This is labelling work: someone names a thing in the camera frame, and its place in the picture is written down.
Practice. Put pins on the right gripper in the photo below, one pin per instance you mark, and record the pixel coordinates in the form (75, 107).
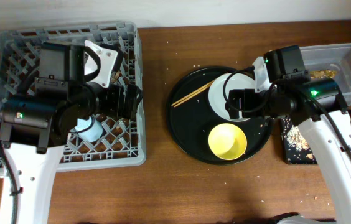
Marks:
(248, 96)

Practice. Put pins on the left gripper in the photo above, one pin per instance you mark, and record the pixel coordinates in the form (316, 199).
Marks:
(115, 108)

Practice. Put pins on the grey round plate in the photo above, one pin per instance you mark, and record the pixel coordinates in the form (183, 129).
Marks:
(215, 93)

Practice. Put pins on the light blue cup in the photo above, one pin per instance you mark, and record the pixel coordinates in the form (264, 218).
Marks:
(88, 129)

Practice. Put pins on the yellow bowl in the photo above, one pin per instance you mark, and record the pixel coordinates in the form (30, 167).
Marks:
(227, 141)

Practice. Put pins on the food scraps with rice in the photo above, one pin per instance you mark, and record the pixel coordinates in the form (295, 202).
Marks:
(296, 148)

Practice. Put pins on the gold snack wrapper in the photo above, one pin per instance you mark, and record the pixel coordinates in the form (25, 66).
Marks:
(317, 74)

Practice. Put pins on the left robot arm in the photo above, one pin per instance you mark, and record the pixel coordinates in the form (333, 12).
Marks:
(72, 82)

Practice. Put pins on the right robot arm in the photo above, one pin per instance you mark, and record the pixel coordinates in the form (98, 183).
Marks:
(284, 88)

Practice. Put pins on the clear plastic waste bin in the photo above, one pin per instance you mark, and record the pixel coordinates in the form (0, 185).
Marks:
(331, 57)

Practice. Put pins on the grey plastic dishwasher rack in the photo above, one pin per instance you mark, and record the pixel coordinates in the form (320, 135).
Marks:
(123, 142)

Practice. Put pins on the round black serving tray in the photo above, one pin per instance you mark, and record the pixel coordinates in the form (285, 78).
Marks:
(190, 123)

